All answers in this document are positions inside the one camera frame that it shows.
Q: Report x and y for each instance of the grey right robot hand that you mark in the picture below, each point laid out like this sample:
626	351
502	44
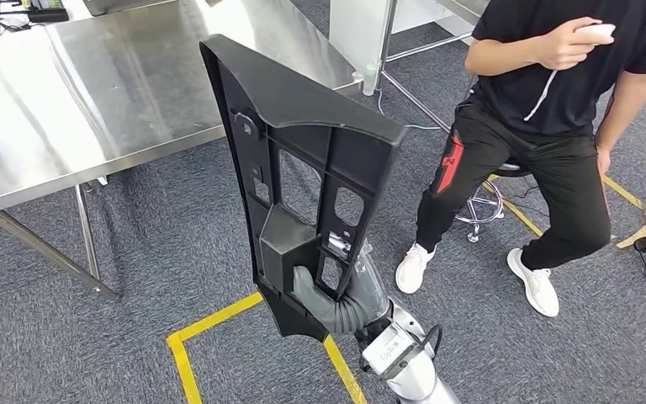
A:
306	284

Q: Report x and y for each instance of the person's left hand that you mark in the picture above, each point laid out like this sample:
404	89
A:
603	162

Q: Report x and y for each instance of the person's right hand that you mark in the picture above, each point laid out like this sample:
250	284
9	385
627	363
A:
560	47

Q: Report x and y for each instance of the black plastic plate bracket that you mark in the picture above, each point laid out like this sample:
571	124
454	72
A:
300	89

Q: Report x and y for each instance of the person's right forearm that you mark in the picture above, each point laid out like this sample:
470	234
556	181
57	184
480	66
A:
501	56

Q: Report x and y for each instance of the person's left forearm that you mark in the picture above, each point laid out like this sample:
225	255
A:
624	106

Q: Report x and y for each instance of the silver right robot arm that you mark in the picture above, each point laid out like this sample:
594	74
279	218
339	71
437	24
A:
418	379

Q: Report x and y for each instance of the stainless steel workbench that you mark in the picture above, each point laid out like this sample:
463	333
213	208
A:
105	83

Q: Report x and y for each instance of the yellow floor tape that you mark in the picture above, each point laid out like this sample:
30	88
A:
626	195
217	316

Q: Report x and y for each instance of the person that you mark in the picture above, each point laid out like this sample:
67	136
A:
551	167

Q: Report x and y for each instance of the chrome stool with black seat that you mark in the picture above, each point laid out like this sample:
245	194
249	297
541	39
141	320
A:
509	170

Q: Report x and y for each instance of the stainless steel table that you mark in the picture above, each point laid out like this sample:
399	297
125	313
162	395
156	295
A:
468	6

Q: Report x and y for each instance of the translucent plastic leg cap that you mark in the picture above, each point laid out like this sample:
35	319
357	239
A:
370	81

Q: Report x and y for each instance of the white panel board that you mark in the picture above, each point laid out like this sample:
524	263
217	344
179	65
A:
356	33

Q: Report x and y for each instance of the small dark power adapter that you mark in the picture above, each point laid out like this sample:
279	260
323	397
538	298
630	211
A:
13	22

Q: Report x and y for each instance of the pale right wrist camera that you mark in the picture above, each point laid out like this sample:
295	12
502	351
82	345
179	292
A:
387	348

